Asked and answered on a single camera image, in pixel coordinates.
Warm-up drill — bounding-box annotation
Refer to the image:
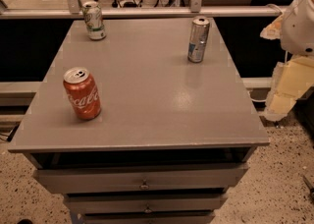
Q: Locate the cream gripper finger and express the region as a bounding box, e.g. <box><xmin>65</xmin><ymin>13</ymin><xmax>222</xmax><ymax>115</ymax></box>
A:
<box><xmin>260</xmin><ymin>15</ymin><xmax>283</xmax><ymax>40</ymax></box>
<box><xmin>264</xmin><ymin>55</ymin><xmax>314</xmax><ymax>122</ymax></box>

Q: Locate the silver blue redbull can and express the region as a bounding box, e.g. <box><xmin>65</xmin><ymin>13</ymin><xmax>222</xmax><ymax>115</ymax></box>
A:
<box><xmin>187</xmin><ymin>16</ymin><xmax>210</xmax><ymax>63</ymax></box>

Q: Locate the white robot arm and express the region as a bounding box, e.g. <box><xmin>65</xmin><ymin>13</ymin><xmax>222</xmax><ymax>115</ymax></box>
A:
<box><xmin>260</xmin><ymin>0</ymin><xmax>314</xmax><ymax>121</ymax></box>

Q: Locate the white green 7up can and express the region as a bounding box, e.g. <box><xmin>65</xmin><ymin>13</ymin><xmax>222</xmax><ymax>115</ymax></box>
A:
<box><xmin>82</xmin><ymin>1</ymin><xmax>106</xmax><ymax>40</ymax></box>

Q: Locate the red coca-cola can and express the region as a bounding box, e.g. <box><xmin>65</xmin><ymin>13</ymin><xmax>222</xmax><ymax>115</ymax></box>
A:
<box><xmin>63</xmin><ymin>67</ymin><xmax>101</xmax><ymax>120</ymax></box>

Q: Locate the grey drawer cabinet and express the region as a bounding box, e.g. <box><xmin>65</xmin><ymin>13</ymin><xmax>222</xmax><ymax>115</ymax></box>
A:
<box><xmin>7</xmin><ymin>17</ymin><xmax>271</xmax><ymax>224</ymax></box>

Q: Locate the top grey drawer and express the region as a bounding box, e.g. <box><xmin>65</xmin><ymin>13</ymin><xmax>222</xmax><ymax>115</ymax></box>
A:
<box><xmin>33</xmin><ymin>163</ymin><xmax>248</xmax><ymax>194</ymax></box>

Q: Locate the grey drawer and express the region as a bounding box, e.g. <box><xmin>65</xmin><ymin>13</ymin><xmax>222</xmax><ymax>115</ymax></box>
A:
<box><xmin>83</xmin><ymin>212</ymin><xmax>215</xmax><ymax>224</ymax></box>
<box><xmin>65</xmin><ymin>193</ymin><xmax>227</xmax><ymax>214</ymax></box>
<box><xmin>33</xmin><ymin>163</ymin><xmax>248</xmax><ymax>194</ymax></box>

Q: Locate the metal window railing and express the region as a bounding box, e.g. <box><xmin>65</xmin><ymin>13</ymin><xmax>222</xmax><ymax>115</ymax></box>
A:
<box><xmin>0</xmin><ymin>0</ymin><xmax>287</xmax><ymax>20</ymax></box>

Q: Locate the middle grey drawer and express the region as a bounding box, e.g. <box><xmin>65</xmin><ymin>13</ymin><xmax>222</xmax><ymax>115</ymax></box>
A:
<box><xmin>65</xmin><ymin>193</ymin><xmax>227</xmax><ymax>214</ymax></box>

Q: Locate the bottom grey drawer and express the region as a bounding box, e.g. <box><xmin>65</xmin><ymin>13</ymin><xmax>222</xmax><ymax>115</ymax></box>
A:
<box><xmin>83</xmin><ymin>212</ymin><xmax>215</xmax><ymax>224</ymax></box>

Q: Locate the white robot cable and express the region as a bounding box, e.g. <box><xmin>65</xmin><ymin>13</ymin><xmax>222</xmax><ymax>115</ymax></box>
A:
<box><xmin>247</xmin><ymin>89</ymin><xmax>268</xmax><ymax>103</ymax></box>

